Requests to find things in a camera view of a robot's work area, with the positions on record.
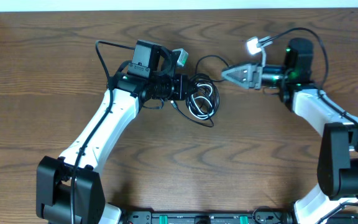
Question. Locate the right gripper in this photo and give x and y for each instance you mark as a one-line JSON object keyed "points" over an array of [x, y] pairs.
{"points": [[252, 76]]}

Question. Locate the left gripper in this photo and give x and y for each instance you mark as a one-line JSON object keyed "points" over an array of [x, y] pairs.
{"points": [[183, 83]]}

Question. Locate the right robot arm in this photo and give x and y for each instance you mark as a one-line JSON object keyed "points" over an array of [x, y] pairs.
{"points": [[337, 171]]}

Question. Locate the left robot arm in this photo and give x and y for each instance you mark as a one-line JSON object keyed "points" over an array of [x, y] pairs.
{"points": [[69, 188]]}

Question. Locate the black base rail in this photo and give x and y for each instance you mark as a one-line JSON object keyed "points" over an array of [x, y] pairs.
{"points": [[262, 216]]}

